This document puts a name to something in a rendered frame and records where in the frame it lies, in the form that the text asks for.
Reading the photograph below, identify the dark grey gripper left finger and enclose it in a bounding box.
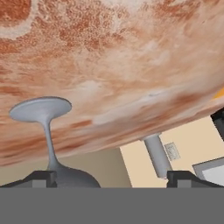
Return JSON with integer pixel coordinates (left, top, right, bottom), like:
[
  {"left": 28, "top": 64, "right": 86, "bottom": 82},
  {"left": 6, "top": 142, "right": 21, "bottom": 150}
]
[{"left": 0, "top": 170, "right": 58, "bottom": 189}]

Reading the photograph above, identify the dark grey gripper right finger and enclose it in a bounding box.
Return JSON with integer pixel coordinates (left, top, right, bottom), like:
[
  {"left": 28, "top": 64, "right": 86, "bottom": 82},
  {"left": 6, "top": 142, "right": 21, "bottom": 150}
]
[{"left": 166, "top": 170, "right": 224, "bottom": 189}]

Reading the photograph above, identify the grey wine glass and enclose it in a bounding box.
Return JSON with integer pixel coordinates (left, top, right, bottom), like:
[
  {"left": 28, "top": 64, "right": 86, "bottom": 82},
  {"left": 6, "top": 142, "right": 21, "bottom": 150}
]
[{"left": 8, "top": 96, "right": 102, "bottom": 189}]

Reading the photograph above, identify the grey cylindrical table leg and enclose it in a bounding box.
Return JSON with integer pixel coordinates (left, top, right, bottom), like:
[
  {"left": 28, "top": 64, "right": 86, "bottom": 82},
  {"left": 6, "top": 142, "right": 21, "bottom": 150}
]
[{"left": 142, "top": 132, "right": 173, "bottom": 179}]

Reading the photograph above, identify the grey framed white panel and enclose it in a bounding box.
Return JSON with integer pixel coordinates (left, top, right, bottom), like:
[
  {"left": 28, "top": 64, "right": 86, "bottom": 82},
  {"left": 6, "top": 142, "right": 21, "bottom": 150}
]
[{"left": 192, "top": 157, "right": 224, "bottom": 187}]

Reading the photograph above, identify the black block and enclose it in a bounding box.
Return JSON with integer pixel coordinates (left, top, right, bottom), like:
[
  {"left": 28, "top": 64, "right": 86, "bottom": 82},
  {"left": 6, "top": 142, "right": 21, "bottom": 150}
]
[{"left": 210, "top": 106, "right": 224, "bottom": 143}]

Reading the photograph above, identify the yellow object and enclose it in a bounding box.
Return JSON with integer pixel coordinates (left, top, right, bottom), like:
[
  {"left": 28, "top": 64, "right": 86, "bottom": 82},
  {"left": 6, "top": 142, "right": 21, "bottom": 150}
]
[{"left": 212, "top": 87, "right": 224, "bottom": 101}]

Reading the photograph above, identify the grey wall socket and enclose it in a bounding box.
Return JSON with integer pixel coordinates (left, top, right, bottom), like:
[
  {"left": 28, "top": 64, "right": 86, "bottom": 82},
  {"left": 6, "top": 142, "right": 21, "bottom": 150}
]
[{"left": 164, "top": 142, "right": 181, "bottom": 161}]

